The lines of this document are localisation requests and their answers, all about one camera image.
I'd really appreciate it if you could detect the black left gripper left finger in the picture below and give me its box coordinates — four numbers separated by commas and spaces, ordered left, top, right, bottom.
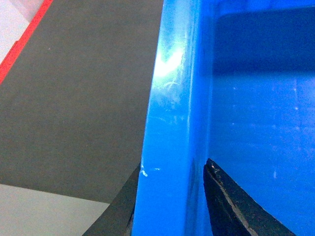
83, 165, 140, 236

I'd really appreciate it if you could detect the large blue plastic crate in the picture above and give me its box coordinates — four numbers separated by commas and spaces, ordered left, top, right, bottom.
132, 0, 315, 236

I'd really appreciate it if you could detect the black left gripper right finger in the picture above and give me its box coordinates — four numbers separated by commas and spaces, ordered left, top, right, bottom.
203, 158, 295, 236

